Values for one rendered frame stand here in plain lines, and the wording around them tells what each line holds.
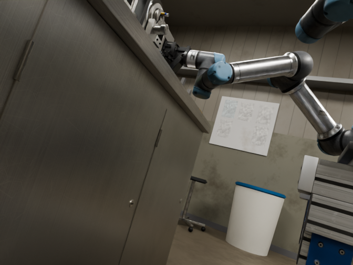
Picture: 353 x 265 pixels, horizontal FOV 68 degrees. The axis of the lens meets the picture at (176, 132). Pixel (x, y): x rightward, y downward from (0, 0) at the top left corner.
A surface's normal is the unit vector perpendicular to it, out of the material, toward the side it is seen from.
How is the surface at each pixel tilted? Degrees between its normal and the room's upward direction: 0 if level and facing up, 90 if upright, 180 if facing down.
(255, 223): 94
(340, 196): 90
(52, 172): 90
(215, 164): 90
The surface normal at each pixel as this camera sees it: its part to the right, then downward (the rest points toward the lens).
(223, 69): 0.25, -0.07
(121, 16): 0.91, 0.22
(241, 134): -0.42, -0.25
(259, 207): -0.21, -0.14
